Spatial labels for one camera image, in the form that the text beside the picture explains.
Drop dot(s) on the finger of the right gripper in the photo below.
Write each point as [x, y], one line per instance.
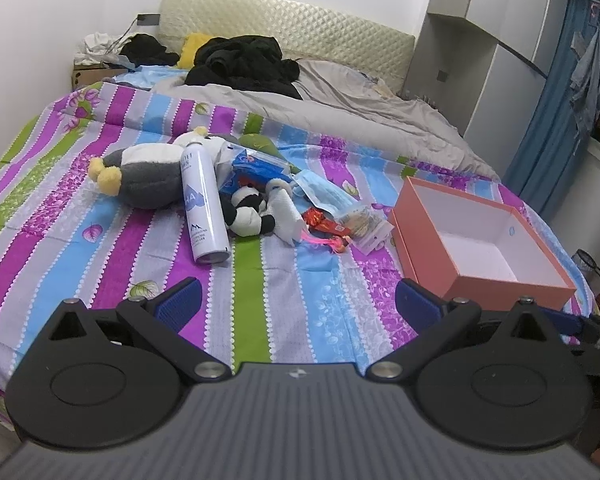
[586, 329]

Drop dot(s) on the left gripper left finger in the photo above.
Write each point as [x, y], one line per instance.
[157, 322]

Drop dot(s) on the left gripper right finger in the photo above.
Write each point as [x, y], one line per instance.
[440, 326]

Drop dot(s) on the cotton pads plastic bag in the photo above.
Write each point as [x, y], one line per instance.
[370, 230]

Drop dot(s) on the small panda plush toy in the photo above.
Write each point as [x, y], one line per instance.
[246, 214]

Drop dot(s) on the blue surgical mask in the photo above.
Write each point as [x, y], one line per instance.
[324, 194]

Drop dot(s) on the red foil snack packet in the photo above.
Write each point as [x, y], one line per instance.
[319, 221]

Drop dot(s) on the blue tissue pack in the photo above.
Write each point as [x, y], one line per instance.
[238, 167]

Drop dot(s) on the glass jar with lid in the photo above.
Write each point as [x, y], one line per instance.
[587, 265]

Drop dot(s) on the pink cardboard box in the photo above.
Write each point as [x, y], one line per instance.
[460, 245]

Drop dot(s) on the white spray can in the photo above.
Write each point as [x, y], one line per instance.
[204, 216]

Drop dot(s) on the striped colourful bed sheet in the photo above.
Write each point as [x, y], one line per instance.
[270, 302]

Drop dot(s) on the grey penguin plush toy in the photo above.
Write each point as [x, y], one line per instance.
[143, 176]

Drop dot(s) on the blue curtain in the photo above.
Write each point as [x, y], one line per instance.
[551, 152]

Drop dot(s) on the green plush stick toy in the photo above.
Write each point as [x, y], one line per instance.
[265, 145]

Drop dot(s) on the grey duvet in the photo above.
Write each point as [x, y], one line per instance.
[337, 100]

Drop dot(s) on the hanging denim garment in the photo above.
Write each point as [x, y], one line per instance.
[585, 86]

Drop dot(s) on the cardboard box bedside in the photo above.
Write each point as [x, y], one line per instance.
[85, 75]

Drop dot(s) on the cream quilted headboard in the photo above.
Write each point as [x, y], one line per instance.
[301, 30]

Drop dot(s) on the small black clothes heap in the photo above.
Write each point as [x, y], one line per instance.
[142, 49]

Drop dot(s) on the grey wardrobe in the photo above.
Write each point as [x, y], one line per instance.
[484, 64]

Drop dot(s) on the black clothes pile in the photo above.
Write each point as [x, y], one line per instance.
[247, 63]

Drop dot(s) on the white clothes heap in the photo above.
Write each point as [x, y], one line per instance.
[98, 48]

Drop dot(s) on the yellow pillow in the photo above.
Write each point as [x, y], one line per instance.
[193, 42]

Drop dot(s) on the wall power socket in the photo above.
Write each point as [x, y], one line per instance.
[148, 19]

